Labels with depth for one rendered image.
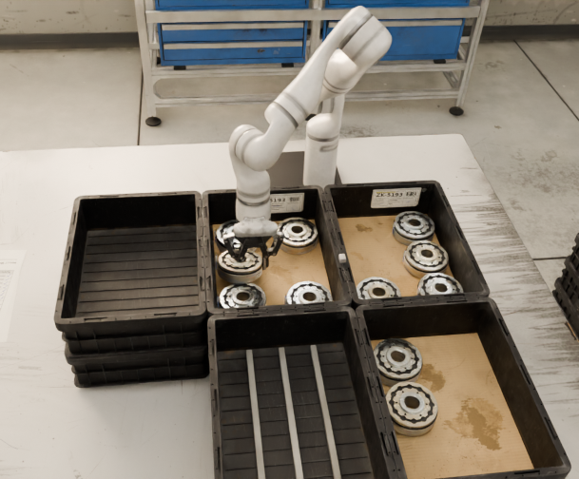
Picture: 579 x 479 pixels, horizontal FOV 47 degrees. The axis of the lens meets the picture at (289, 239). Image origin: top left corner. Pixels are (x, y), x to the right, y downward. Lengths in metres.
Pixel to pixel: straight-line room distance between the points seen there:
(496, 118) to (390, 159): 1.78
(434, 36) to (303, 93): 2.30
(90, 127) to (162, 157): 1.50
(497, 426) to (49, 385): 0.95
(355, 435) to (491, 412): 0.28
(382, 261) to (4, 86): 2.89
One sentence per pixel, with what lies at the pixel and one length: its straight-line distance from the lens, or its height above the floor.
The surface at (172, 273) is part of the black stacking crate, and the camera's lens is 1.57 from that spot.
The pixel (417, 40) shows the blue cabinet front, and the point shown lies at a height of 0.43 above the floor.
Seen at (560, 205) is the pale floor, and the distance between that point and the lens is 3.37.
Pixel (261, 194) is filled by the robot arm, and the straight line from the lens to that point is 1.36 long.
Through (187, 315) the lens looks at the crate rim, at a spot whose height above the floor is 0.93.
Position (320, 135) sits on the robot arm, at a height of 0.94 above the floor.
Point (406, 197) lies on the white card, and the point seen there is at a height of 0.89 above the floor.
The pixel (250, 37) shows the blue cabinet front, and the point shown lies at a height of 0.46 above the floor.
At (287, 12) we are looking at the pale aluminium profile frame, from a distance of 3.31.
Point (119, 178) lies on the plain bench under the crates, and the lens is 2.08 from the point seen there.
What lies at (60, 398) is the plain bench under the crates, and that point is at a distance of 1.56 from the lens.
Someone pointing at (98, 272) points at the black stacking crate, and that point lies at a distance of 1.60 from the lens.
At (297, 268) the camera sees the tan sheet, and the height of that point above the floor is 0.83.
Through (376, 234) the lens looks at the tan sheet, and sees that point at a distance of 1.69.
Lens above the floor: 1.95
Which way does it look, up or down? 43 degrees down
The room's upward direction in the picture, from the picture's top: 3 degrees clockwise
